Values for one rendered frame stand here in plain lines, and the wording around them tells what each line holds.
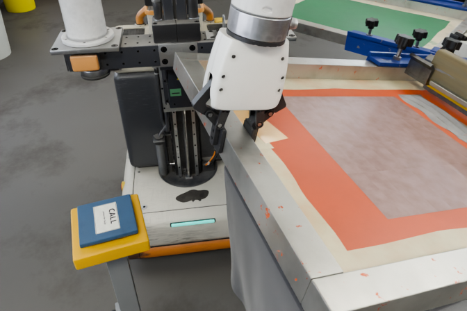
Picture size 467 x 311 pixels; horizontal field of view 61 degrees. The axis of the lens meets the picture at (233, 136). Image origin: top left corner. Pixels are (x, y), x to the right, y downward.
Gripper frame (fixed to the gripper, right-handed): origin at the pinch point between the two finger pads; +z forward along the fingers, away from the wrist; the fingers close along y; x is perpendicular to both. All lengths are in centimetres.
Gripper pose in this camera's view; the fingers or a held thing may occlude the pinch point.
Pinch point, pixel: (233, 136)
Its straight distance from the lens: 57.4
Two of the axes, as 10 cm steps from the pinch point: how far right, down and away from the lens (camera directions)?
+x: 3.4, 5.5, -7.6
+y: -9.2, 0.4, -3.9
